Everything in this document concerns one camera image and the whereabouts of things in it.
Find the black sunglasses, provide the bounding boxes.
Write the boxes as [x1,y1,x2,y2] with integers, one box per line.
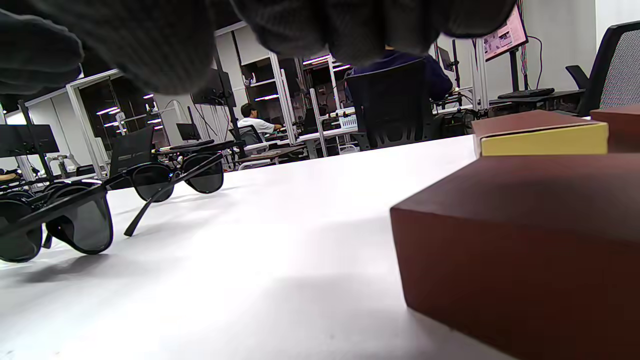
[0,180,114,264]
[104,151,227,237]

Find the black computer desk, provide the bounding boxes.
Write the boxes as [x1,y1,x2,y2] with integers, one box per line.
[489,89,587,113]

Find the computer monitor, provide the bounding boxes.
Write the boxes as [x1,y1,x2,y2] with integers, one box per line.
[481,4,530,63]

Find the person's right hand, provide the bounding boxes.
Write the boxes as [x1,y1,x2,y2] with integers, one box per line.
[0,0,519,97]

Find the black keyboard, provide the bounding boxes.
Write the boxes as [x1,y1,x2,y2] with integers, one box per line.
[497,87,556,100]

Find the black office chair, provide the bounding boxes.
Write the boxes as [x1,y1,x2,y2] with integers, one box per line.
[344,59,437,152]

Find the brown side table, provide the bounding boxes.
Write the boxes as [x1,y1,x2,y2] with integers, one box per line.
[235,146,307,171]

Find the black mesh armchair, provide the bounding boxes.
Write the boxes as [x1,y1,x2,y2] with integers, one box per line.
[565,20,640,118]

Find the brown storage box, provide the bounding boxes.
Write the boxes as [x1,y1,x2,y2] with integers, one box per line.
[590,104,640,154]
[389,153,640,360]
[471,109,610,158]

